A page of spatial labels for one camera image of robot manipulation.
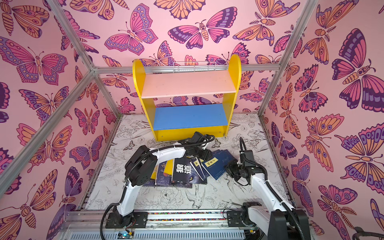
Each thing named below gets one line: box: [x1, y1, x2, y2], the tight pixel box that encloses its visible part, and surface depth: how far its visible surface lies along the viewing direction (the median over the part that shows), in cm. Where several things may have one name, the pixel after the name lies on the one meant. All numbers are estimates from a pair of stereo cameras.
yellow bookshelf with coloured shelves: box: [133, 54, 242, 142], surface depth 98 cm
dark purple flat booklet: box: [142, 180, 193, 189], surface depth 83 cm
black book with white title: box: [171, 156, 208, 184], surface depth 85 cm
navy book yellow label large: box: [202, 149, 238, 181], surface depth 90 cm
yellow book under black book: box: [164, 158, 175, 176], surface depth 83 cm
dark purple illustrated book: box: [156, 161, 172, 186], surface depth 81 cm
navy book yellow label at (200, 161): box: [197, 157, 209, 178], surface depth 87 cm
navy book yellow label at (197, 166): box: [189, 157, 206, 181], surface depth 89 cm
